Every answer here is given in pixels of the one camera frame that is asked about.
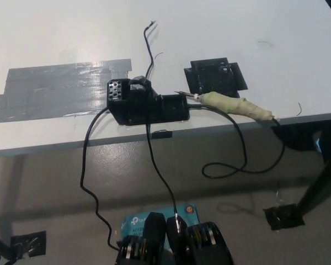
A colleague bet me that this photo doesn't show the grey duct tape patch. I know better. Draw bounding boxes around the grey duct tape patch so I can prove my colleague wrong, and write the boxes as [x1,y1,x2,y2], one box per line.
[0,58,133,124]

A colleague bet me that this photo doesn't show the black soldering station base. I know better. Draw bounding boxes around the black soldering station base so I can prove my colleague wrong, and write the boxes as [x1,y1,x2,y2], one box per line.
[106,76,190,127]

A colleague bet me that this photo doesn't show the tape-wrapped soldering iron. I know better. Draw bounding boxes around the tape-wrapped soldering iron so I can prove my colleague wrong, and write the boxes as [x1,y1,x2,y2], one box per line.
[173,90,281,122]

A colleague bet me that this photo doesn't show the black floor tape patch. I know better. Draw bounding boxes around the black floor tape patch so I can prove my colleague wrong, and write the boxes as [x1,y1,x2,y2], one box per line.
[263,203,306,231]
[10,230,47,259]

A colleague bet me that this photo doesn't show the teal tp-link box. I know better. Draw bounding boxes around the teal tp-link box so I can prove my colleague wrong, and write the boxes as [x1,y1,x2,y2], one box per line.
[119,203,202,249]

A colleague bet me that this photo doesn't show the black tape square patch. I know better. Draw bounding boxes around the black tape square patch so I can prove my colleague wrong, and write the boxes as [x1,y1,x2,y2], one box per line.
[184,57,249,98]

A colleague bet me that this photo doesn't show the thin black frayed wire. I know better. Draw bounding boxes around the thin black frayed wire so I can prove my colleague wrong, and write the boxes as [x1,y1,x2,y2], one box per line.
[143,20,181,238]

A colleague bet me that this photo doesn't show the thin black soldering iron cable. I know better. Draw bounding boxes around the thin black soldering iron cable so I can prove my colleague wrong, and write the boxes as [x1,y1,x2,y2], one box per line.
[188,102,286,180]

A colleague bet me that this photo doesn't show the black under-table bracket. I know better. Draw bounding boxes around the black under-table bracket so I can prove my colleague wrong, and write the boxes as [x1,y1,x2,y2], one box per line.
[271,124,325,151]

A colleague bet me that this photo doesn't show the black table leg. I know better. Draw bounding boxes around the black table leg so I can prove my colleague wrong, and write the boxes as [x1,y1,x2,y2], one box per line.
[0,229,17,260]
[295,146,331,219]

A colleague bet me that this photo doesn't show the black robot torso blocks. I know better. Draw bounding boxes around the black robot torso blocks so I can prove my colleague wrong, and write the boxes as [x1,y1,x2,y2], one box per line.
[114,211,235,265]

